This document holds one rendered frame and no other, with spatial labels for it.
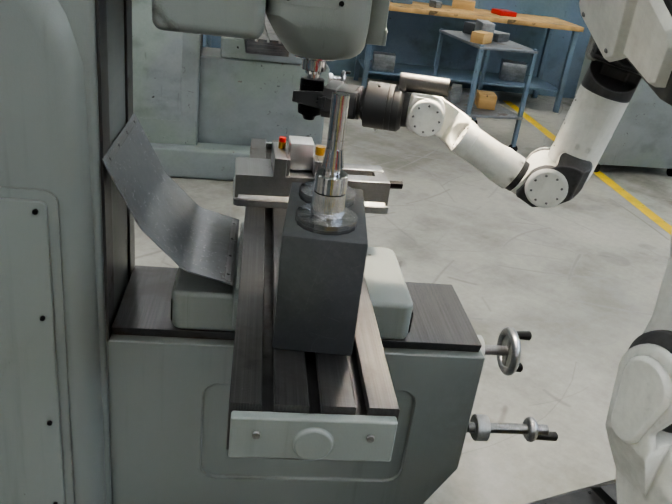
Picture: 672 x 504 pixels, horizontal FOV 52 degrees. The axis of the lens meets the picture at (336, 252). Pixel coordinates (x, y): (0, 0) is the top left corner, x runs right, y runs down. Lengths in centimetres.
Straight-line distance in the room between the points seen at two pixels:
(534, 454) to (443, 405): 98
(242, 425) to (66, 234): 55
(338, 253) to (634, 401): 46
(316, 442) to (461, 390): 67
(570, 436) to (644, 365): 163
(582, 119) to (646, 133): 461
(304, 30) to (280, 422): 69
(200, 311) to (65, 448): 40
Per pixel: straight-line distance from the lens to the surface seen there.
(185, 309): 142
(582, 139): 133
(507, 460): 247
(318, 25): 127
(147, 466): 166
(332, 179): 96
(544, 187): 134
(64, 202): 130
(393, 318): 144
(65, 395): 149
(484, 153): 135
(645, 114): 586
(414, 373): 152
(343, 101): 94
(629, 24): 107
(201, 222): 157
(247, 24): 124
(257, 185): 152
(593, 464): 259
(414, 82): 134
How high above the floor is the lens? 154
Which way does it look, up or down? 25 degrees down
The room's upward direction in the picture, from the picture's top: 7 degrees clockwise
